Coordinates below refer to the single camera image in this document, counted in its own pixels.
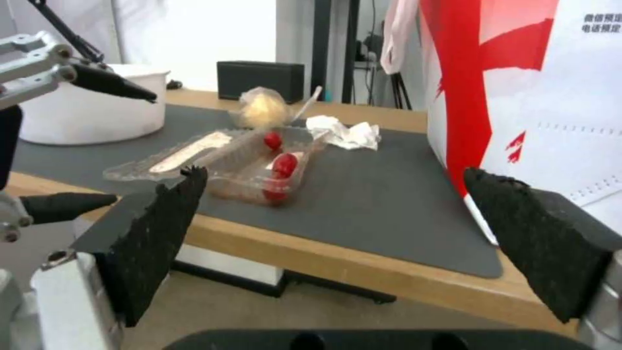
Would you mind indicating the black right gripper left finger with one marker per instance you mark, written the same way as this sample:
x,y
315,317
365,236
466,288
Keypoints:
x,y
150,233

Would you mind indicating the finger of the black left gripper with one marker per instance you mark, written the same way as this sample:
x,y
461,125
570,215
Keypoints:
x,y
97,80
68,206

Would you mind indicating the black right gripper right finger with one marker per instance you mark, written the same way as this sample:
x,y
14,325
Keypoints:
x,y
529,233

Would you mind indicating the red and white takeout bag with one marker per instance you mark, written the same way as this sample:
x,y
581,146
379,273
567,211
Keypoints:
x,y
534,109

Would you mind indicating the crumpled clear plastic bag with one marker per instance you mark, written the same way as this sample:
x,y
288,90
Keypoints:
x,y
262,107

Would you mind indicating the white round tub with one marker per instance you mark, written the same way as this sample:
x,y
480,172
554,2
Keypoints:
x,y
92,116

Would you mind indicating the small dark object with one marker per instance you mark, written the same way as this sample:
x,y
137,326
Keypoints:
x,y
174,84

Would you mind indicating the white under-desk cabinet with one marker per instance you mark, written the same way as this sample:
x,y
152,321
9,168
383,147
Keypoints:
x,y
233,266

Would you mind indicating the clear plastic clamshell container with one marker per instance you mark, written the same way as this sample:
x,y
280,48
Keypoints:
x,y
233,171

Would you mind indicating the red cherry tomato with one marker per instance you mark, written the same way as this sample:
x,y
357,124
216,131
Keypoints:
x,y
272,140
285,164

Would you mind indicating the black rectangular box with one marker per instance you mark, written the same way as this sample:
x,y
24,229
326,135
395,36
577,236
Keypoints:
x,y
260,82

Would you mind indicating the dark grey table mat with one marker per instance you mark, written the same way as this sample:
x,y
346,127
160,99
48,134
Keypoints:
x,y
364,197

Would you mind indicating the black tripod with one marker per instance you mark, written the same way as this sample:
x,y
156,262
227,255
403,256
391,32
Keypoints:
x,y
401,89

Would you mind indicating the translucent plastic utensil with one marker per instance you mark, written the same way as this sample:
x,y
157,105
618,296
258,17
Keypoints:
x,y
307,104

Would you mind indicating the crumpled white tissue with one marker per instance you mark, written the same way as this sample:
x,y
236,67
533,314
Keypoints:
x,y
347,133

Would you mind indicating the pink hanging cloth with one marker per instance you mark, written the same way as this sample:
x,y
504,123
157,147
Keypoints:
x,y
398,40

